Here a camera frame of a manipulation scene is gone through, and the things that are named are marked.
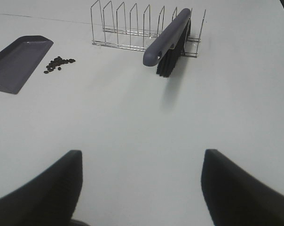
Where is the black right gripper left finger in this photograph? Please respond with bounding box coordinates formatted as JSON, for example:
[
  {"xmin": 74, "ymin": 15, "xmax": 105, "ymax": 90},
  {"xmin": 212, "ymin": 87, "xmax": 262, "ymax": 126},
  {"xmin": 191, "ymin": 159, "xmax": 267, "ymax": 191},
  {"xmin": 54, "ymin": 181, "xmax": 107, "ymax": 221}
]
[{"xmin": 0, "ymin": 150, "xmax": 82, "ymax": 226}]

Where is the dark coffee bean pile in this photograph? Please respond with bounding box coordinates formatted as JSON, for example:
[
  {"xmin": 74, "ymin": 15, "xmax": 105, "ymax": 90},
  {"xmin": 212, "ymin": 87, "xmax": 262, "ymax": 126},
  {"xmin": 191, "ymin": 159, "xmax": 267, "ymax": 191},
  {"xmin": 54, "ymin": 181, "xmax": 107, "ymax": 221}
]
[{"xmin": 43, "ymin": 56, "xmax": 76, "ymax": 74}]

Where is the purple plastic dustpan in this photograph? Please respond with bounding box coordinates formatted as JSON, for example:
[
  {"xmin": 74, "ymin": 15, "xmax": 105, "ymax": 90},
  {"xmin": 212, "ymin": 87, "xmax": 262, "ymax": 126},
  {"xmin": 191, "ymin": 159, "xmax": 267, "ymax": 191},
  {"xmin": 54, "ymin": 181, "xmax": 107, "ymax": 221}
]
[{"xmin": 0, "ymin": 35, "xmax": 54, "ymax": 94}]

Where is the purple hand brush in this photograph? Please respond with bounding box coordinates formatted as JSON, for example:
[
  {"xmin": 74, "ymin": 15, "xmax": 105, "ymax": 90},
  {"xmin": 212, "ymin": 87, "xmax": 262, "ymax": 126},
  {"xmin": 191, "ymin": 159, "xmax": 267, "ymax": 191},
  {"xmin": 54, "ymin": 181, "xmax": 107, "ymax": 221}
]
[{"xmin": 142, "ymin": 8, "xmax": 191, "ymax": 78}]

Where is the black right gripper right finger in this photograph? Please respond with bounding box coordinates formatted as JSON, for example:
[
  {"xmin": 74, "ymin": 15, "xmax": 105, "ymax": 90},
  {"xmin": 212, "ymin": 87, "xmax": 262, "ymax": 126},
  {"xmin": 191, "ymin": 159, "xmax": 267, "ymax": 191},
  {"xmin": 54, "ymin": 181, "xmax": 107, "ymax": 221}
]
[{"xmin": 201, "ymin": 149, "xmax": 284, "ymax": 226}]

